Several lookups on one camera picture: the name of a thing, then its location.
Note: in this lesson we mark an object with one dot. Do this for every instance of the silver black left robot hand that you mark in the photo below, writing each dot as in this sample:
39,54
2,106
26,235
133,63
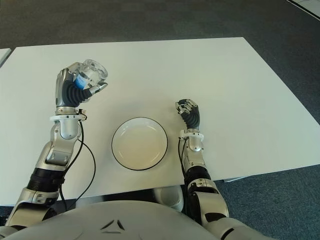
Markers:
68,93

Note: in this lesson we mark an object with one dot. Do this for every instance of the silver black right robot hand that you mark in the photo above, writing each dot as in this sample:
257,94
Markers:
193,117

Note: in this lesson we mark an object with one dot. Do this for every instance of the clear water bottle blue cap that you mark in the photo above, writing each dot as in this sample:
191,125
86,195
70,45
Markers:
95,71

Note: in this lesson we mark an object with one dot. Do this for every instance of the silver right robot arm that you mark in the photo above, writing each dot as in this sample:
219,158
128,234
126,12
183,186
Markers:
197,143

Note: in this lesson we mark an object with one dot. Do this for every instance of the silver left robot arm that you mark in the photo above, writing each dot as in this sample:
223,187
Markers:
66,130

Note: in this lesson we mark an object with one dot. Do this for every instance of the white plate black rim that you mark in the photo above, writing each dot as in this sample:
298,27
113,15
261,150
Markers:
140,145

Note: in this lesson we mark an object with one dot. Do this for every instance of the white robot hip joint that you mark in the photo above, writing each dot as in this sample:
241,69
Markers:
170,196

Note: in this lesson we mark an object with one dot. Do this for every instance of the grey robot torso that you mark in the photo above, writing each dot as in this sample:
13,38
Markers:
150,220

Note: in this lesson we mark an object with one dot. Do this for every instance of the white panel edge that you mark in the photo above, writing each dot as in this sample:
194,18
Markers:
310,5

